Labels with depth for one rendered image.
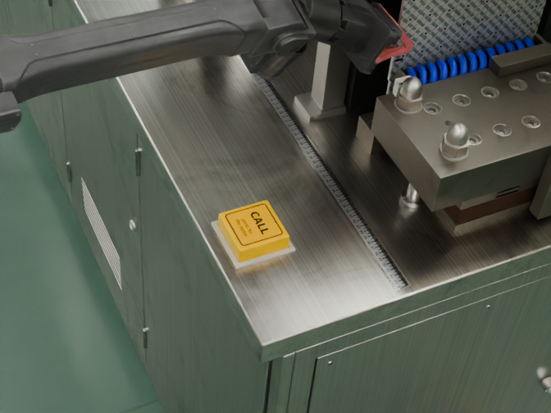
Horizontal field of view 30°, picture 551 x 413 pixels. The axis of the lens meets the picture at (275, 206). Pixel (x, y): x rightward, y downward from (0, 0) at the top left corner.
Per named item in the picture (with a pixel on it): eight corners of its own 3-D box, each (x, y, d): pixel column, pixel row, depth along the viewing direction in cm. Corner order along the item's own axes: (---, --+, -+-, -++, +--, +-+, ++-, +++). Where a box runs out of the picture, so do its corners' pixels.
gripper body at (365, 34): (371, 77, 128) (330, 65, 123) (334, 30, 134) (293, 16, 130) (401, 35, 125) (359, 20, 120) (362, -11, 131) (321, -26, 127)
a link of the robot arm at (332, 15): (311, 11, 118) (298, -27, 121) (274, 47, 122) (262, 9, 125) (352, 24, 123) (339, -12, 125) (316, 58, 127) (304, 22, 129)
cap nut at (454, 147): (433, 145, 127) (439, 118, 124) (457, 138, 129) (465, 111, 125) (448, 165, 125) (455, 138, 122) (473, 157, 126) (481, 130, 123)
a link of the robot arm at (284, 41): (289, 38, 114) (253, -24, 116) (228, 97, 121) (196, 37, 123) (352, 37, 123) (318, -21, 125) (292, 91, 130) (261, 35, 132)
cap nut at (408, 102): (389, 100, 133) (393, 73, 129) (412, 93, 134) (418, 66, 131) (403, 117, 131) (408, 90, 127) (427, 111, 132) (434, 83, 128)
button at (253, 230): (216, 225, 133) (217, 212, 132) (266, 211, 136) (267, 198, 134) (239, 264, 129) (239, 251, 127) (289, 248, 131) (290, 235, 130)
